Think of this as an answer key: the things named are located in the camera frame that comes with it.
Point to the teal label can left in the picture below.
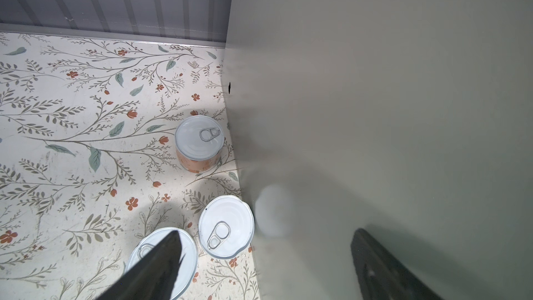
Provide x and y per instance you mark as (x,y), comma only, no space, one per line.
(226,227)

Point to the white metal cabinet counter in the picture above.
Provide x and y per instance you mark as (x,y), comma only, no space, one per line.
(410,119)

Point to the orange label can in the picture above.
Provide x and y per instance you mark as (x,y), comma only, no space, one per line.
(199,143)

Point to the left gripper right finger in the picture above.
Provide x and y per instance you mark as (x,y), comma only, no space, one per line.
(382,276)

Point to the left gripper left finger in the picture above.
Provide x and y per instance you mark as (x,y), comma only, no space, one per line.
(154,276)

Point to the pink label can left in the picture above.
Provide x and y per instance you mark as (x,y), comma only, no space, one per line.
(188,257)

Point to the floral patterned mat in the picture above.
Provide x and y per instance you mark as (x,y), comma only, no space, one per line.
(88,157)

